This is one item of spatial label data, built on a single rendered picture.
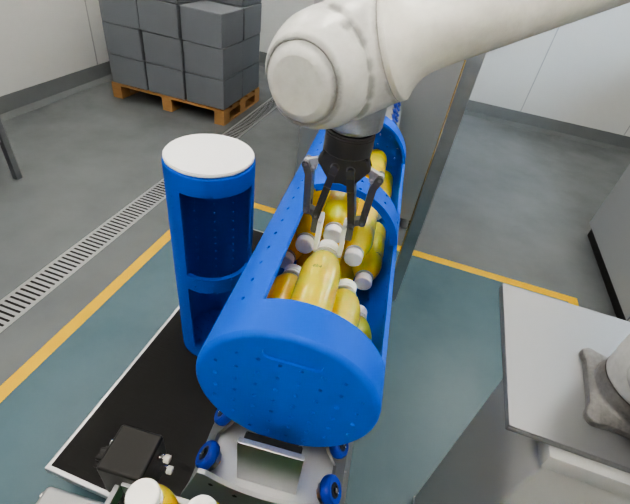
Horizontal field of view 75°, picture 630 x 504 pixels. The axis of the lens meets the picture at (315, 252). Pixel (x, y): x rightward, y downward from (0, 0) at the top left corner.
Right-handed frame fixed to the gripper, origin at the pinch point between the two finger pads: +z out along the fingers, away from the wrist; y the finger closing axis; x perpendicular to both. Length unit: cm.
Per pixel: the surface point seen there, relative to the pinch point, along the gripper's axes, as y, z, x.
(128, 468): 19.3, 21.1, 38.0
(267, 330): 3.6, -1.7, 25.5
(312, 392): -3.8, 8.5, 26.0
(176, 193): 51, 25, -37
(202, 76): 164, 78, -293
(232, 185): 35, 21, -41
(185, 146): 54, 17, -51
